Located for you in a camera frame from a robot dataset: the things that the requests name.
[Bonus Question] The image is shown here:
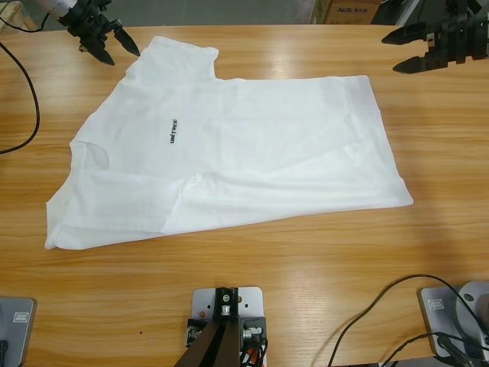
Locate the black corner bracket with bolt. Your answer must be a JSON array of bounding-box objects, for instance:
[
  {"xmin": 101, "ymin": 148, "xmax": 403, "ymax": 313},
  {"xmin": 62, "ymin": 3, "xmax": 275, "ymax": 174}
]
[
  {"xmin": 186, "ymin": 317, "xmax": 209, "ymax": 348},
  {"xmin": 240, "ymin": 317, "xmax": 268, "ymax": 345}
]

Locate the long looping black cable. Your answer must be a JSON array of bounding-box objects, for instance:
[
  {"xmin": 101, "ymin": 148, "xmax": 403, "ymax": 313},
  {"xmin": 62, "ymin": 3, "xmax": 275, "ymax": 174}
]
[{"xmin": 331, "ymin": 273, "xmax": 489, "ymax": 367}]

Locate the patterned cardboard box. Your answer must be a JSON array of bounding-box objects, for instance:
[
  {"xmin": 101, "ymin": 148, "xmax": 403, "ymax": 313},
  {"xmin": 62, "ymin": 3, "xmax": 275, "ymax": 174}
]
[{"xmin": 308, "ymin": 0, "xmax": 332, "ymax": 24}]

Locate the wooden crate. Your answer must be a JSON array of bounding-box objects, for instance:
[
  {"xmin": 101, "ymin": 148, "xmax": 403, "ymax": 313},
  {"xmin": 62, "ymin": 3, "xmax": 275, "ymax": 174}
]
[{"xmin": 0, "ymin": 0, "xmax": 39, "ymax": 36}]

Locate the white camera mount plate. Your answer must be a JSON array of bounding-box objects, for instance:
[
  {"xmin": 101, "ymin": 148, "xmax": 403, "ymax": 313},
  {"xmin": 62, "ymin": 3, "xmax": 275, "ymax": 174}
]
[{"xmin": 190, "ymin": 286, "xmax": 267, "ymax": 347}]

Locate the grey metal frame leg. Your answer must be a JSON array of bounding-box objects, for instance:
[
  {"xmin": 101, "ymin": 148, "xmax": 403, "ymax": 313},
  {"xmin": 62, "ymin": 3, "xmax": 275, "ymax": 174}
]
[{"xmin": 395, "ymin": 0, "xmax": 425, "ymax": 27}]

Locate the arm grey base plate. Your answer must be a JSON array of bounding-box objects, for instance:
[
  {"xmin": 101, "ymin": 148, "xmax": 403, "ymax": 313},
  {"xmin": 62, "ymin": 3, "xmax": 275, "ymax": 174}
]
[
  {"xmin": 416, "ymin": 280, "xmax": 489, "ymax": 359},
  {"xmin": 0, "ymin": 297, "xmax": 38, "ymax": 367}
]

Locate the black cable with plug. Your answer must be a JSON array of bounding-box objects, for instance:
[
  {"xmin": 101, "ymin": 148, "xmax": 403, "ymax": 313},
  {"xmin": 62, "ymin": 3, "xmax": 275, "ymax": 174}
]
[{"xmin": 376, "ymin": 331, "xmax": 489, "ymax": 367}]

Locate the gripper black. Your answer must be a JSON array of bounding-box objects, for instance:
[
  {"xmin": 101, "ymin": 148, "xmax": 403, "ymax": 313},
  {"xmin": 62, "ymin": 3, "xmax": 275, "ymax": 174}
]
[
  {"xmin": 381, "ymin": 11, "xmax": 489, "ymax": 75},
  {"xmin": 59, "ymin": 0, "xmax": 141, "ymax": 67}
]

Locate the orange and black wire bundle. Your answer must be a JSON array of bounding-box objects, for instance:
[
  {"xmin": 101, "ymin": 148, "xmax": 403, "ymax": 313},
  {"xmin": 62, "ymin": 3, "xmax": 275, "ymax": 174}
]
[{"xmin": 238, "ymin": 338, "xmax": 273, "ymax": 367}]

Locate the dark camera post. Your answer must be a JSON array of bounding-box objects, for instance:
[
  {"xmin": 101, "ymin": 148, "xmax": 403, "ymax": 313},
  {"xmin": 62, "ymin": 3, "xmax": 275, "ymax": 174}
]
[{"xmin": 173, "ymin": 286, "xmax": 245, "ymax": 367}]

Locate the white t-shirt with black logo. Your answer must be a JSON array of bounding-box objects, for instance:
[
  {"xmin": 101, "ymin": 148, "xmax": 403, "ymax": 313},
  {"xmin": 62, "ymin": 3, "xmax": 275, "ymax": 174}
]
[{"xmin": 44, "ymin": 35, "xmax": 415, "ymax": 252}]

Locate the AUX cardboard box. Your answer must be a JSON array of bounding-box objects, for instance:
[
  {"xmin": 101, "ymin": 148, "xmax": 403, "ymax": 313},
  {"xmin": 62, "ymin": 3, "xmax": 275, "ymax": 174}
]
[{"xmin": 324, "ymin": 0, "xmax": 383, "ymax": 26}]

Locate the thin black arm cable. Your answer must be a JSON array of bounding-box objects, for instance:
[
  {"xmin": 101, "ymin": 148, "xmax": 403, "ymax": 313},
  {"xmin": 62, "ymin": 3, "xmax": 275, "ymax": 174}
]
[{"xmin": 0, "ymin": 11, "xmax": 50, "ymax": 156}]

